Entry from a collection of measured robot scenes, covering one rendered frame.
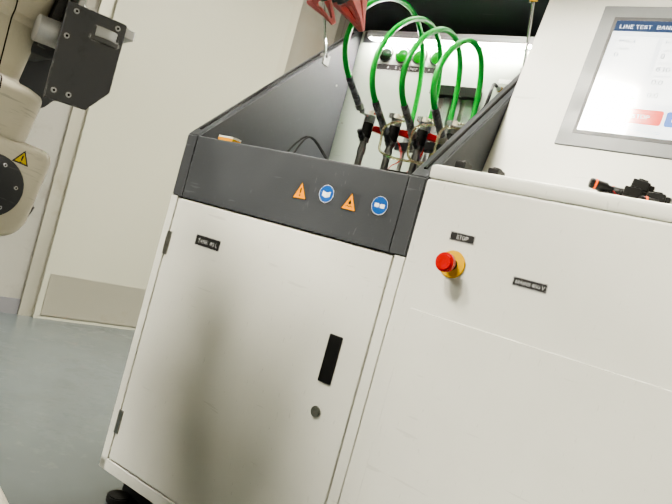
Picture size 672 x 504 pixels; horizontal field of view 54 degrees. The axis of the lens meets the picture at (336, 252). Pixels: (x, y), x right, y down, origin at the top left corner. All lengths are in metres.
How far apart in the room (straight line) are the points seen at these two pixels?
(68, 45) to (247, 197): 0.56
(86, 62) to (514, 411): 0.93
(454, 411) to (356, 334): 0.25
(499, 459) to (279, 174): 0.76
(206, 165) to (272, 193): 0.23
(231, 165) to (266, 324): 0.40
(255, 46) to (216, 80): 0.33
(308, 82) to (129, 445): 1.11
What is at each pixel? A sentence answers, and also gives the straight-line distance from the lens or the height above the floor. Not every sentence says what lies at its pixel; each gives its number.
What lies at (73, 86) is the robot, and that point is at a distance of 1.21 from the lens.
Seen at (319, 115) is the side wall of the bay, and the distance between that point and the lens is 2.06.
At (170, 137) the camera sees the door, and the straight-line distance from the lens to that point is 3.84.
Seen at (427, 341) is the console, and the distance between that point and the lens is 1.26.
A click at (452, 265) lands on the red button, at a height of 0.80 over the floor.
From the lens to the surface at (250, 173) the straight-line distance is 1.57.
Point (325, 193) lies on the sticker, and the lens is 1.42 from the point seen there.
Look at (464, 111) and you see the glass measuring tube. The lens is 1.90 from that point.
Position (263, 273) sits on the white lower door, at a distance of 1.49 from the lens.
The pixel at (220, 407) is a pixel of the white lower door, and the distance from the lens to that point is 1.56.
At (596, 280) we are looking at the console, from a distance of 1.17.
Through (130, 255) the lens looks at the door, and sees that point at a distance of 3.83.
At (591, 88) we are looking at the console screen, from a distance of 1.55.
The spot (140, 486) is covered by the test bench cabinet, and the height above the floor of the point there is 0.09.
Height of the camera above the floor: 0.78
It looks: 1 degrees down
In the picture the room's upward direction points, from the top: 15 degrees clockwise
